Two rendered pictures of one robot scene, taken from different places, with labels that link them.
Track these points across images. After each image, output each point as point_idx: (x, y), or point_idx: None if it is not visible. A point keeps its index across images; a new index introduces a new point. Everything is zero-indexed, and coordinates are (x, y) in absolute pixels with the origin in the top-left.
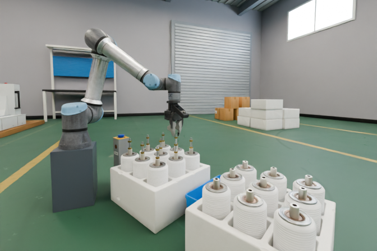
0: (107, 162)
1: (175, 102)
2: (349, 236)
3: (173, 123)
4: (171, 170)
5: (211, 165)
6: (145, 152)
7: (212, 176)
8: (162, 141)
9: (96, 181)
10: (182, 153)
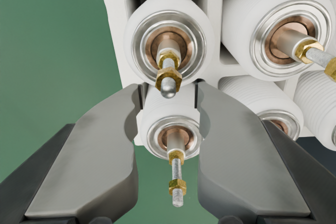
0: (197, 223)
1: None
2: None
3: (281, 175)
4: None
5: None
6: (301, 115)
7: None
8: (181, 153)
9: (308, 144)
10: None
